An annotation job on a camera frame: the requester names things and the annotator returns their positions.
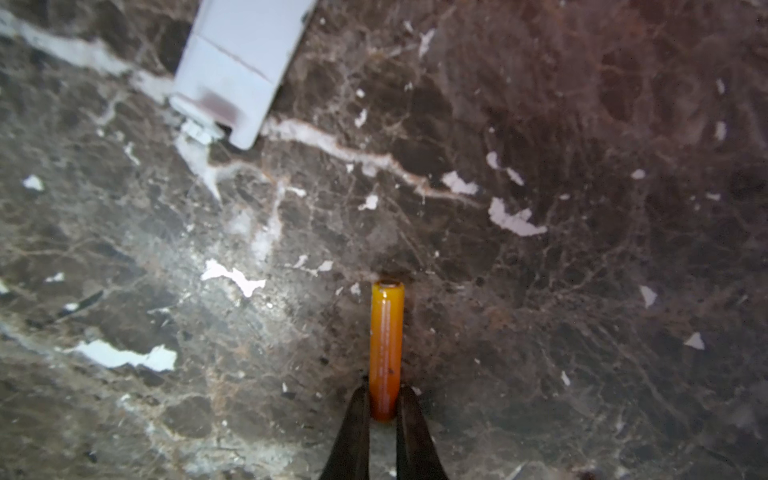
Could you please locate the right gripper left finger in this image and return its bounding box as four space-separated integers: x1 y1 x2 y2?
319 385 371 480

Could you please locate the orange battery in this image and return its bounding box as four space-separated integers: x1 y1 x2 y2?
369 280 405 422

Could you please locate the white battery cover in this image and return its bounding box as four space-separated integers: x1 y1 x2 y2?
169 0 316 150

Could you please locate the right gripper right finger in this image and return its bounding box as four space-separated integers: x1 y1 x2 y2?
396 385 448 480

